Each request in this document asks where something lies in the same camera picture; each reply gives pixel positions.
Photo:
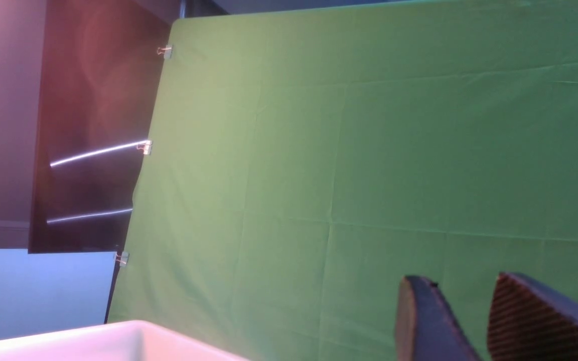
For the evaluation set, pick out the silver binder clip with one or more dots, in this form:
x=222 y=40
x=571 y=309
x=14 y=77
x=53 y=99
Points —
x=145 y=147
x=165 y=52
x=121 y=258

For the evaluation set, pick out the large white plastic tub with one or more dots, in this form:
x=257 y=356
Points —
x=128 y=340

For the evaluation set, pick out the middle silver binder clip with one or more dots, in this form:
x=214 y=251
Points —
x=145 y=147

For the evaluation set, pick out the upper silver binder clip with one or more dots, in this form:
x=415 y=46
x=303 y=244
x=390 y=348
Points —
x=165 y=52

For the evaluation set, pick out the green backdrop cloth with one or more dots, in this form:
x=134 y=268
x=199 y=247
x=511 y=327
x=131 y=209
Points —
x=304 y=162

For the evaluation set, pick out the lower silver binder clip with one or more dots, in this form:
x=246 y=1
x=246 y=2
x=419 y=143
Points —
x=121 y=258

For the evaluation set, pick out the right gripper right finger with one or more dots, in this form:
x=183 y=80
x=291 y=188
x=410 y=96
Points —
x=529 y=320

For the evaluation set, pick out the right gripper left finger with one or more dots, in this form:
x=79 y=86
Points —
x=425 y=326

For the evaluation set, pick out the dark brown cabinet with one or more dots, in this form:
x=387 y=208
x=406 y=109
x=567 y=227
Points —
x=99 y=81

